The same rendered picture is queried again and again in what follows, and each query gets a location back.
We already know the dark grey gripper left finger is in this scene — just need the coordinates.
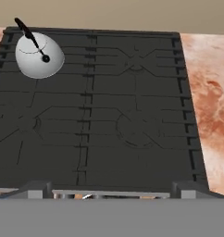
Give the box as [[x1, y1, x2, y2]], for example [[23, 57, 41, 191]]
[[0, 181, 53, 200]]

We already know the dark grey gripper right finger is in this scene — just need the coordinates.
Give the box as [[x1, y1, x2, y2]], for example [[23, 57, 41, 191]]
[[172, 181, 224, 200]]

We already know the black gas hob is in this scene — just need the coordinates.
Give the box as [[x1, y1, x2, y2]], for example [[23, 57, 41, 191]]
[[0, 26, 210, 193]]

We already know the white kettle with black handle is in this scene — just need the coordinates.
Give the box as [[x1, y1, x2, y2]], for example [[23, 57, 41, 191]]
[[14, 17, 66, 80]]

